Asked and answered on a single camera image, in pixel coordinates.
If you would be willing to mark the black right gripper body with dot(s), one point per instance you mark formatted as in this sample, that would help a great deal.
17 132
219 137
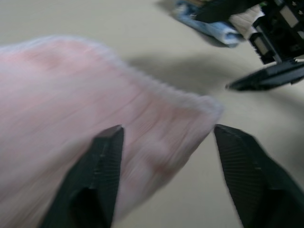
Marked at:
276 31

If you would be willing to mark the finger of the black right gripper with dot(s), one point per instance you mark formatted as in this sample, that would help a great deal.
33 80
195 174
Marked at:
268 77
213 12

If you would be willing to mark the blue folded towel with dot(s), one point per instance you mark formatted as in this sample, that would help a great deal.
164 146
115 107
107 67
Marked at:
209 26

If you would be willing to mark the pink towel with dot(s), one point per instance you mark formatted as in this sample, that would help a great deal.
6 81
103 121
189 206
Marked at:
71 123

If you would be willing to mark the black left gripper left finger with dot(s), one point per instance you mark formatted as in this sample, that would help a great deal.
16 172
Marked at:
95 180

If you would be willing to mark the white folded towel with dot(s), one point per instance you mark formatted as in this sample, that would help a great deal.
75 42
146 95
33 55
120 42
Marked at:
245 20

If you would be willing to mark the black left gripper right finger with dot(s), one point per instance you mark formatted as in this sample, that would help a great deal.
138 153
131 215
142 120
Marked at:
251 180

